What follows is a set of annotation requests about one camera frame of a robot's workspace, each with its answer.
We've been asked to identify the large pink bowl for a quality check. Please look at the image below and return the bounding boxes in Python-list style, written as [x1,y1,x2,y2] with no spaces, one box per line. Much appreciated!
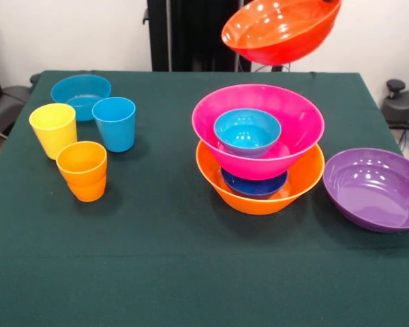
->
[191,83,325,181]

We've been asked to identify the red bowl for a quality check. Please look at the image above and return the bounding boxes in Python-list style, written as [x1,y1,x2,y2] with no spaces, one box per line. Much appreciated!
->
[221,0,343,65]

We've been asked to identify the small dark blue bowl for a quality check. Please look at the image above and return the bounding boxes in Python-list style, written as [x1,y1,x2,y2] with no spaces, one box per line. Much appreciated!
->
[220,168,290,200]

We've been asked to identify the light blue ribbed bowl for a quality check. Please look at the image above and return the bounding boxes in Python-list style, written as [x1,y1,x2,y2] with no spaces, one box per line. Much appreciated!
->
[213,108,282,159]

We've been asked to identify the yellow cup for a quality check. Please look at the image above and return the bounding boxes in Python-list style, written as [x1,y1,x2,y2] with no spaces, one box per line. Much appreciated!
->
[29,103,78,161]

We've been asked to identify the orange cup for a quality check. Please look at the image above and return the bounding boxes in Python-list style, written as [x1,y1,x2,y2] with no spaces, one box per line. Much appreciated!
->
[55,140,108,203]

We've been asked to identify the purple bowl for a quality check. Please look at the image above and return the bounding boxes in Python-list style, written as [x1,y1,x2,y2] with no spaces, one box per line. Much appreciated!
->
[322,147,409,234]

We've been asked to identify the dark green tablecloth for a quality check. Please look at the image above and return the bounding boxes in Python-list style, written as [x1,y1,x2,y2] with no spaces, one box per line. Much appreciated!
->
[0,69,409,327]

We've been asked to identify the light blue shallow bowl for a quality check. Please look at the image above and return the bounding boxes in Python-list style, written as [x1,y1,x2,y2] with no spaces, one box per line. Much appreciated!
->
[50,74,112,123]

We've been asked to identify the light blue cup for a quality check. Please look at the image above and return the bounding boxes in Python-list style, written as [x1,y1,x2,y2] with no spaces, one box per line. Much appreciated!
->
[91,97,136,153]

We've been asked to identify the black office chair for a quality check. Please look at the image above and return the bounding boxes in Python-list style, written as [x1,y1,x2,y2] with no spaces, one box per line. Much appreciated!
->
[0,44,42,140]

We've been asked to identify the large orange bowl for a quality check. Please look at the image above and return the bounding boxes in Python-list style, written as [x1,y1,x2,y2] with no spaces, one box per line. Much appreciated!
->
[195,140,325,216]

